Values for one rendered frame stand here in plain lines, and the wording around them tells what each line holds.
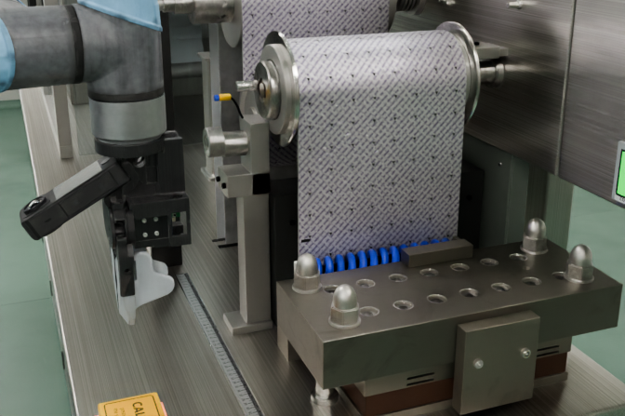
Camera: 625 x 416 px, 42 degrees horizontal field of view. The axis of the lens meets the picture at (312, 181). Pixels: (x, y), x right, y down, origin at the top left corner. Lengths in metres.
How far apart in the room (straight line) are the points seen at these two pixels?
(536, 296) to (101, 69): 0.57
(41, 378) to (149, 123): 2.13
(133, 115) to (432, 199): 0.47
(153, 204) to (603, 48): 0.54
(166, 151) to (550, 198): 0.75
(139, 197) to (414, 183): 0.40
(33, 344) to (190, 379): 2.04
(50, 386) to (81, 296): 1.53
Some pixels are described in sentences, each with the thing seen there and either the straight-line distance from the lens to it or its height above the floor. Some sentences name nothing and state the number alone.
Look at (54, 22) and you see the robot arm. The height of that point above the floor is 1.37.
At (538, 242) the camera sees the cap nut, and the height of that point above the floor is 1.05.
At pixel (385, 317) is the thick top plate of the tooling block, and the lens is 0.94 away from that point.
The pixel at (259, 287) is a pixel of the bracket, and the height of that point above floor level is 0.97.
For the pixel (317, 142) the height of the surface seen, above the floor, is 1.19.
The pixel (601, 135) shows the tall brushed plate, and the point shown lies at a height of 1.22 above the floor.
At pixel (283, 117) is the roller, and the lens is 1.01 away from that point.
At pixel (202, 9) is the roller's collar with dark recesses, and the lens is 1.24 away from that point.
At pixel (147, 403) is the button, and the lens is 1.00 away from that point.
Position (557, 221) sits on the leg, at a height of 0.97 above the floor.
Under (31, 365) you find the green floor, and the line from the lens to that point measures 2.97.
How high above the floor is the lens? 1.48
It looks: 19 degrees down
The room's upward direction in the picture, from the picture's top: straight up
